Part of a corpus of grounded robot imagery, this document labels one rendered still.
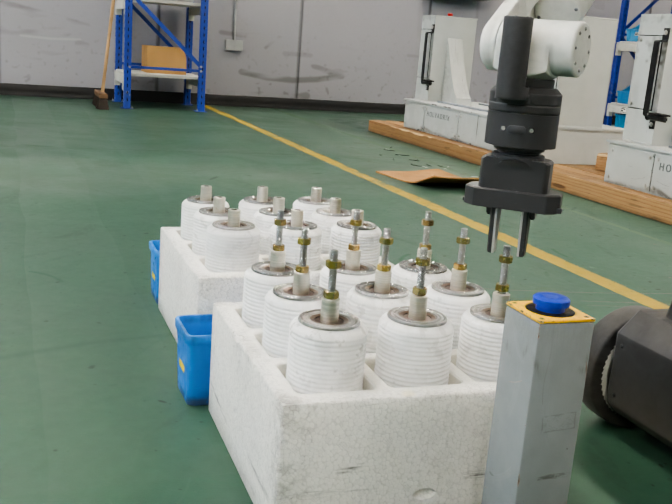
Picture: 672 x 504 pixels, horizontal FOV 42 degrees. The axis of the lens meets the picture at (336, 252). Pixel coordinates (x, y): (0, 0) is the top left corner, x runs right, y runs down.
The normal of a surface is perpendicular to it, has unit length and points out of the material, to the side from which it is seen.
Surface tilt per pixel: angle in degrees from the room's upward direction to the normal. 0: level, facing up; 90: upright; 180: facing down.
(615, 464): 0
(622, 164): 90
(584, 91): 90
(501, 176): 90
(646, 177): 90
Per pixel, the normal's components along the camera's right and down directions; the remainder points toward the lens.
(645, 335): -0.62, -0.67
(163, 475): 0.07, -0.97
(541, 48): -0.55, 0.15
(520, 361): -0.94, 0.01
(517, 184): -0.34, 0.19
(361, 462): 0.33, 0.25
